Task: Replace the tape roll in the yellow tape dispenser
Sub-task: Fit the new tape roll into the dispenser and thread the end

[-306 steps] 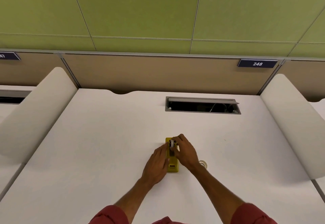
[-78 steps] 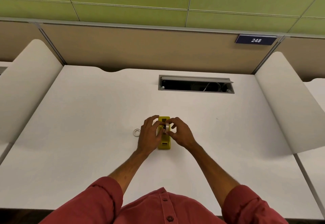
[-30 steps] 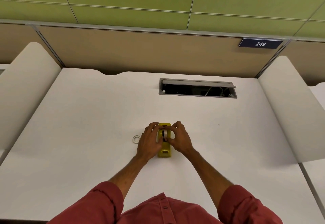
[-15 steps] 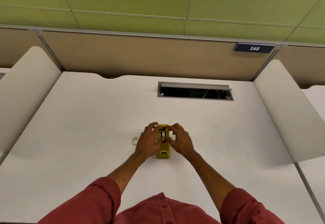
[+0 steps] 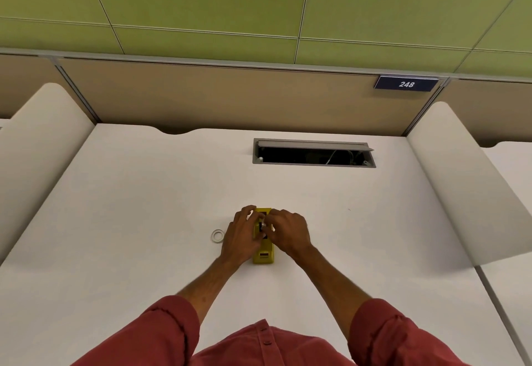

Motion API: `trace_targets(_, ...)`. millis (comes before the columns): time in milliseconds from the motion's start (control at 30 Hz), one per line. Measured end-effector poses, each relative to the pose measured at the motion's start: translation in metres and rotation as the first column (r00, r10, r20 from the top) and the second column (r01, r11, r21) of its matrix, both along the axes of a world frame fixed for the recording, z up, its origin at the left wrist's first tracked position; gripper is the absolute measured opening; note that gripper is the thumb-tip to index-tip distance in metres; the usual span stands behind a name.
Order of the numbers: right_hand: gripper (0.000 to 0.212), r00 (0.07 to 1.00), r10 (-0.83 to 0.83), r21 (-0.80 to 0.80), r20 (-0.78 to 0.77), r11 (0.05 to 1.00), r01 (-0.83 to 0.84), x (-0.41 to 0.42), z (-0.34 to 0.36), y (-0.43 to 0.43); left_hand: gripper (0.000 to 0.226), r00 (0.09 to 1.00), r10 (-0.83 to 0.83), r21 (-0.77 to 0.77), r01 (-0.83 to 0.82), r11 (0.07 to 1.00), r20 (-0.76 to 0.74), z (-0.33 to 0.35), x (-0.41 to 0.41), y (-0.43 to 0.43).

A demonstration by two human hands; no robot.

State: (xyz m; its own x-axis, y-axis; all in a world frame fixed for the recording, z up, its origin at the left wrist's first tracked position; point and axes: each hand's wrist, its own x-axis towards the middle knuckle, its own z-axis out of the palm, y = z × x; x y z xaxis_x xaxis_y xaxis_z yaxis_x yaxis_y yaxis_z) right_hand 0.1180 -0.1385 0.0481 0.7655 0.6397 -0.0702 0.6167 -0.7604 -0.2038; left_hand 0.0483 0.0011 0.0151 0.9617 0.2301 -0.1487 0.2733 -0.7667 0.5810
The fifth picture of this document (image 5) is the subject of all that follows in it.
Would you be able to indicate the person's left hand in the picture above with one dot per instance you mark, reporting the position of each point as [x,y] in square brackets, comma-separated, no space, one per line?
[235,239]

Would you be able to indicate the blue number sign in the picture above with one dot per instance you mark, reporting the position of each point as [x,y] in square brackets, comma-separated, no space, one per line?
[406,83]

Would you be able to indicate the white curved desk divider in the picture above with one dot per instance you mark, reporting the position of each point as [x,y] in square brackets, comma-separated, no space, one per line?
[465,187]
[37,158]

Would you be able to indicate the red shirt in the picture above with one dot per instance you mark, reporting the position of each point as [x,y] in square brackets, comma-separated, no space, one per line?
[257,347]

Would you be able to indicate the beige partition panel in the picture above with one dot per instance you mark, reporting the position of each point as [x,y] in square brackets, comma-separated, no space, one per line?
[232,95]

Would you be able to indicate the person's right thumb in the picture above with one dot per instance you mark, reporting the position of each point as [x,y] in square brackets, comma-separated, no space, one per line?
[267,233]

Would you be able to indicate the yellow rectangular device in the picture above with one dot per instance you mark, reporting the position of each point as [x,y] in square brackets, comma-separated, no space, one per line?
[264,255]

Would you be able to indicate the person's right hand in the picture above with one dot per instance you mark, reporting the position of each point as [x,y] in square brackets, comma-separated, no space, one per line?
[291,233]

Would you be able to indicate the person's left thumb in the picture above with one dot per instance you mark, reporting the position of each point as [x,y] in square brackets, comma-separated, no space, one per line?
[258,239]

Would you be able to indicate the person's right forearm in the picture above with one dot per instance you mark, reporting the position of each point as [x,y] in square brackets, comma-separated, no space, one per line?
[328,282]

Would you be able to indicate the person's left forearm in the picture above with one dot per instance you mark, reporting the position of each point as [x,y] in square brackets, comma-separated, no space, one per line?
[210,284]

